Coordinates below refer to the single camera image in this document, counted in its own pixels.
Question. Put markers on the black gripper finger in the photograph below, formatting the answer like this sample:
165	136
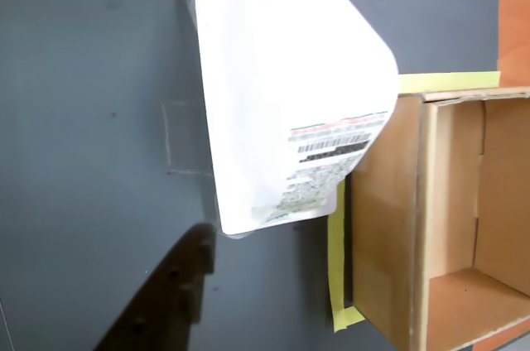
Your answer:
161	301

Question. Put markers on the white sandwich package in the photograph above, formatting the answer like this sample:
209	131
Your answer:
269	78

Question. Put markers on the brown cardboard box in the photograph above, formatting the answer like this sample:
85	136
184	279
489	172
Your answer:
385	251

